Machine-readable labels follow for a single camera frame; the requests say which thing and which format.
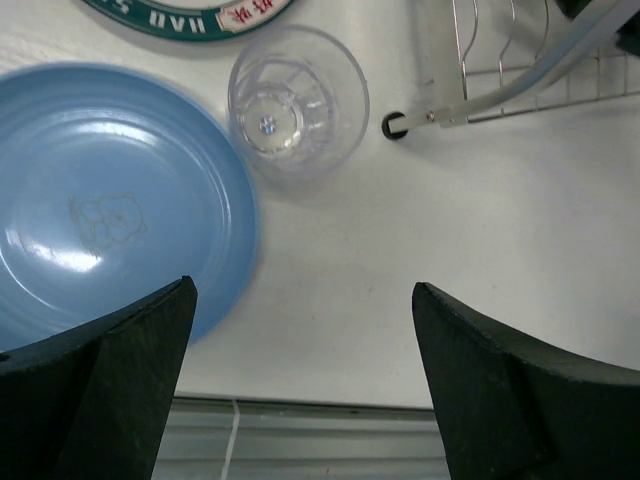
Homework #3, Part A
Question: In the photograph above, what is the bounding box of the steel two-tier dish rack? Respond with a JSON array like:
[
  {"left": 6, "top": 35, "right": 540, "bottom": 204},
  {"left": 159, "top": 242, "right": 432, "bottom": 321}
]
[{"left": 381, "top": 1, "right": 639, "bottom": 140}]

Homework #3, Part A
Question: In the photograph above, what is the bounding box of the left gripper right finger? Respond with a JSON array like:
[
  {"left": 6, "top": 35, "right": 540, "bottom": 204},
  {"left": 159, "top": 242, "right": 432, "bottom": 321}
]
[{"left": 412, "top": 283, "right": 639, "bottom": 479}]

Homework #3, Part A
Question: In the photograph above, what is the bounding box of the clear drinking glass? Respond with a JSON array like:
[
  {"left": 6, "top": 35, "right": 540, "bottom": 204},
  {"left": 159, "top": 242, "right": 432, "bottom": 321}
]
[{"left": 227, "top": 24, "right": 370, "bottom": 180}]

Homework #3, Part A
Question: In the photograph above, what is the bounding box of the blue plate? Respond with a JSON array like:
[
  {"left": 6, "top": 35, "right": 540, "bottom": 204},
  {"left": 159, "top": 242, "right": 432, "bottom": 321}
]
[{"left": 1, "top": 62, "right": 260, "bottom": 351}]

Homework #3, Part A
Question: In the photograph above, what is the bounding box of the white plate green rim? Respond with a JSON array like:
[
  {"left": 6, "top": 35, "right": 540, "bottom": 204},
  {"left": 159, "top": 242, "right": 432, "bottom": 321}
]
[{"left": 85, "top": 0, "right": 294, "bottom": 43}]

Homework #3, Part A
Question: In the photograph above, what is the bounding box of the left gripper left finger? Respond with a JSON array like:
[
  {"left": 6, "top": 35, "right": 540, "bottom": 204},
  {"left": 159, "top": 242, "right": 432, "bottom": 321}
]
[{"left": 1, "top": 276, "right": 197, "bottom": 479}]

